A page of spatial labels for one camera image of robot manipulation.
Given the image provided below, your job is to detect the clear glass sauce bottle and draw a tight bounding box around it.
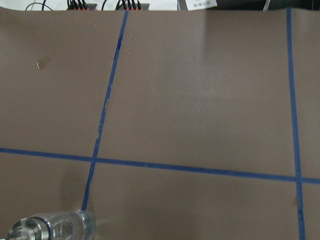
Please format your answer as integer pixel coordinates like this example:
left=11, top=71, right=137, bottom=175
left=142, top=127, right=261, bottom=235
left=6, top=210, right=98, bottom=240

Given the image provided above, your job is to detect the black box with label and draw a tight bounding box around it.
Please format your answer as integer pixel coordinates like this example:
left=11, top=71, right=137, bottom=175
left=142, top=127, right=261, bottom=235
left=178, top=0, right=218, bottom=12

